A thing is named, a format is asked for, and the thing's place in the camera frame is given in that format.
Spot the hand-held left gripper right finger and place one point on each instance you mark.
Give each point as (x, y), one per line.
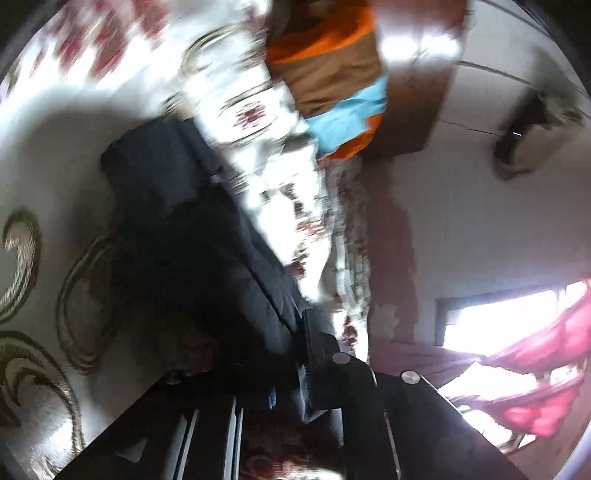
(318, 360)

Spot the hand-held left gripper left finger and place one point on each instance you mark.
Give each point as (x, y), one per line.
(217, 415)

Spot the dark navy padded jacket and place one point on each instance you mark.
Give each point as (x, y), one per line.
(184, 230)

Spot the dark framed window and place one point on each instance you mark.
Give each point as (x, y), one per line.
(485, 323)

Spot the pink curtain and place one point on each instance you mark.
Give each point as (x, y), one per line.
(545, 410)

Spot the brown wooden headboard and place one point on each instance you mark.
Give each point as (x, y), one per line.
(415, 106)

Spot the floral white bedsheet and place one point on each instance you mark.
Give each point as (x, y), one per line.
(46, 161)

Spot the grey wall fixture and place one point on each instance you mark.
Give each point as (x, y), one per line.
(526, 138)

